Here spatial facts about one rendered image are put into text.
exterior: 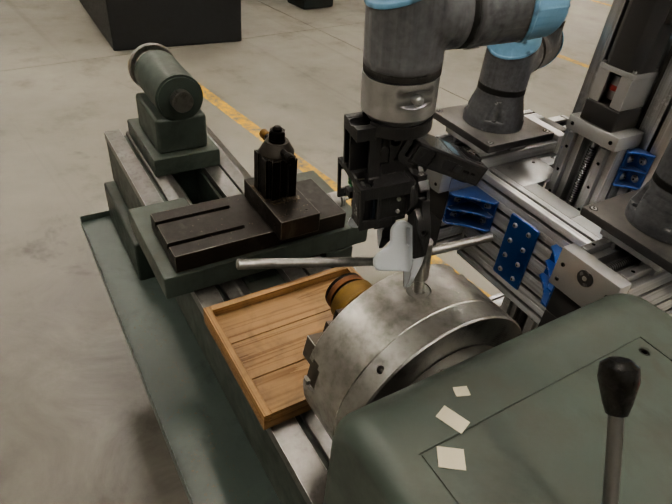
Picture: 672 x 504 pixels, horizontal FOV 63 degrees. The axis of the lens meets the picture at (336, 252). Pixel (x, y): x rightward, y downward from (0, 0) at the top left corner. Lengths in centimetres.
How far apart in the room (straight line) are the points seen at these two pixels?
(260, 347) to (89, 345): 139
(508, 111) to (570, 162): 19
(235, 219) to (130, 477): 104
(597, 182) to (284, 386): 83
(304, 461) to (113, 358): 147
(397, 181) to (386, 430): 25
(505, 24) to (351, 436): 41
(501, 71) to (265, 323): 79
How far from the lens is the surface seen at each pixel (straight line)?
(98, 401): 224
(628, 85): 131
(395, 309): 73
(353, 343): 73
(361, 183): 58
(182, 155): 170
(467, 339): 75
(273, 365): 109
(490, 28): 55
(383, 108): 53
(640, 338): 78
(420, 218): 60
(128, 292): 180
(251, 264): 62
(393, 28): 51
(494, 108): 142
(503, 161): 150
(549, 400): 65
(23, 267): 291
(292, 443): 102
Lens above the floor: 172
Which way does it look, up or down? 37 degrees down
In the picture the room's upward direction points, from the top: 6 degrees clockwise
